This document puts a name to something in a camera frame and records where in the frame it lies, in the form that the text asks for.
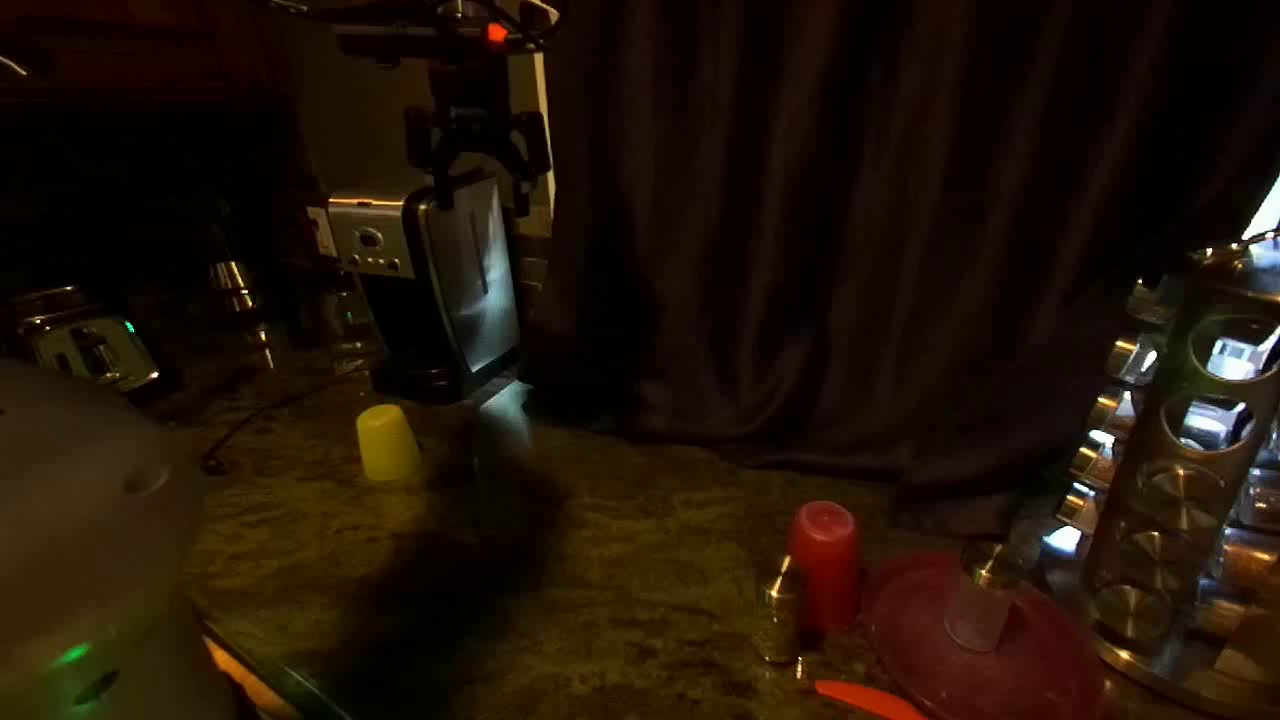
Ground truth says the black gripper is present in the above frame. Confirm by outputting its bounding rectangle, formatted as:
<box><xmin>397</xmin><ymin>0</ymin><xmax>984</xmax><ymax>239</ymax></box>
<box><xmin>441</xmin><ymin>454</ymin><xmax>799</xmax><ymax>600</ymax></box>
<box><xmin>418</xmin><ymin>52</ymin><xmax>539</xmax><ymax>190</ymax></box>

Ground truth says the green plastic cup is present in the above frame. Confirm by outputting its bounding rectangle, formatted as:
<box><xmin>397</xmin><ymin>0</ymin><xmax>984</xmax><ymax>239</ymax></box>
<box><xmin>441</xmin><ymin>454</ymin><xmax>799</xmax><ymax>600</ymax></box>
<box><xmin>353</xmin><ymin>400</ymin><xmax>427</xmax><ymax>487</ymax></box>

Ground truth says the red plastic cup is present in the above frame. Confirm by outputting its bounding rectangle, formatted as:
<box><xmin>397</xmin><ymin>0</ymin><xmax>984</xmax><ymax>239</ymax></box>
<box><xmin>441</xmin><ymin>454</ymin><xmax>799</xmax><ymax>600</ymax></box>
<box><xmin>785</xmin><ymin>497</ymin><xmax>862</xmax><ymax>639</ymax></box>

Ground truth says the silver toaster oven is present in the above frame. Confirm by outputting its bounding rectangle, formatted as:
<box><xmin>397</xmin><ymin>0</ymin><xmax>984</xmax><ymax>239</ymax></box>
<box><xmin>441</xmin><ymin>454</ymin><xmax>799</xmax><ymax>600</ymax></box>
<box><xmin>320</xmin><ymin>164</ymin><xmax>530</xmax><ymax>409</ymax></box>

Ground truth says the shiny metal stand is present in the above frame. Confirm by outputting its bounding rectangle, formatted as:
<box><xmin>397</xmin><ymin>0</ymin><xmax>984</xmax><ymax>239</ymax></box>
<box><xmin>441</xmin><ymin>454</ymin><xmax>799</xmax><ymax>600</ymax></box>
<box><xmin>202</xmin><ymin>251</ymin><xmax>290</xmax><ymax>378</ymax></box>

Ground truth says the dark curtain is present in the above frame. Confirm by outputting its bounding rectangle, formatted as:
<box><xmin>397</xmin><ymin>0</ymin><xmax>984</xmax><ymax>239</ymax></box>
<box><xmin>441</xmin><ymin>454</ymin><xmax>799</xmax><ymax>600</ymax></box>
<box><xmin>529</xmin><ymin>0</ymin><xmax>1280</xmax><ymax>500</ymax></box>

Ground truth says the small device with green light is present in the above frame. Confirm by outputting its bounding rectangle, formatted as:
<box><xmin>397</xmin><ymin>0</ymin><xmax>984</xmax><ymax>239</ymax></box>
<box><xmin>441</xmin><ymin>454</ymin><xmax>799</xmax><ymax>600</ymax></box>
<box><xmin>7</xmin><ymin>284</ymin><xmax>168</xmax><ymax>400</ymax></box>

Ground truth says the red plastic bowl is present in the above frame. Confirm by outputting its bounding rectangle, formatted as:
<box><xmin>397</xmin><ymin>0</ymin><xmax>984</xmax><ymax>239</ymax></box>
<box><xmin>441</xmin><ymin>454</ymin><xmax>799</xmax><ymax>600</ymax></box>
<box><xmin>857</xmin><ymin>547</ymin><xmax>1111</xmax><ymax>720</ymax></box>

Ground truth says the metal spice rack carousel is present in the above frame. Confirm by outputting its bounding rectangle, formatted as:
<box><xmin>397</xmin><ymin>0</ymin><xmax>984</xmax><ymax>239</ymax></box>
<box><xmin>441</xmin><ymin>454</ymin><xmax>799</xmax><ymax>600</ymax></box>
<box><xmin>1034</xmin><ymin>229</ymin><xmax>1280</xmax><ymax>720</ymax></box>

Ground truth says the white vertical frame strip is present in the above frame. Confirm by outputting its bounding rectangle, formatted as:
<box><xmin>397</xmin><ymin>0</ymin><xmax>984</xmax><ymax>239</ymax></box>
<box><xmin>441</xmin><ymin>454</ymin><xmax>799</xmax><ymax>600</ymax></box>
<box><xmin>509</xmin><ymin>46</ymin><xmax>564</xmax><ymax>247</ymax></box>

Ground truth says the thin black cable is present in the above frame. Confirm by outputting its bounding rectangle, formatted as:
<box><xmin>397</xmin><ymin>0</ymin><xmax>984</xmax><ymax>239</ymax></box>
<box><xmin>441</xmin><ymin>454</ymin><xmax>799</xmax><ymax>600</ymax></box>
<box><xmin>195</xmin><ymin>359</ymin><xmax>383</xmax><ymax>478</ymax></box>

